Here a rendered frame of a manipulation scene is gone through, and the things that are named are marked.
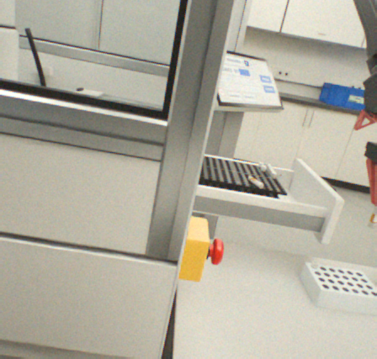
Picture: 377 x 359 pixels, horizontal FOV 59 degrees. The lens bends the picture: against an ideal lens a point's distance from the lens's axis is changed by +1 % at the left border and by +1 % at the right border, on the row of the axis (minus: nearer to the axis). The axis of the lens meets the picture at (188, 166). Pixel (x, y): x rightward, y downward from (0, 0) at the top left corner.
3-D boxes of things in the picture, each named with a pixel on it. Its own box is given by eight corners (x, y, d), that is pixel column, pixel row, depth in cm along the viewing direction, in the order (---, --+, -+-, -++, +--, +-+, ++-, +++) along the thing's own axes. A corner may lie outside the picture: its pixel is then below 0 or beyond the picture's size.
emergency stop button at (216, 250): (219, 256, 53) (224, 234, 52) (220, 271, 50) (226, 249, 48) (200, 252, 53) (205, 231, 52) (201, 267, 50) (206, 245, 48)
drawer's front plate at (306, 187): (289, 192, 99) (300, 158, 96) (328, 245, 72) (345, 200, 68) (284, 191, 99) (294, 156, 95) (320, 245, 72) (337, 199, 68)
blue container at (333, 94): (366, 109, 404) (373, 92, 397) (381, 114, 365) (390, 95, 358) (316, 99, 407) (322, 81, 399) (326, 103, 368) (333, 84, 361)
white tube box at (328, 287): (356, 286, 70) (362, 271, 69) (378, 316, 62) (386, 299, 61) (299, 277, 69) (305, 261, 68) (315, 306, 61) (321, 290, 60)
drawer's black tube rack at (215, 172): (263, 188, 93) (269, 167, 91) (279, 218, 76) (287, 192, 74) (186, 174, 91) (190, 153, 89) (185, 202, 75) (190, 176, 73)
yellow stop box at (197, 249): (203, 256, 55) (211, 218, 53) (204, 284, 49) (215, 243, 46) (172, 250, 55) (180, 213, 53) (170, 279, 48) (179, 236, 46)
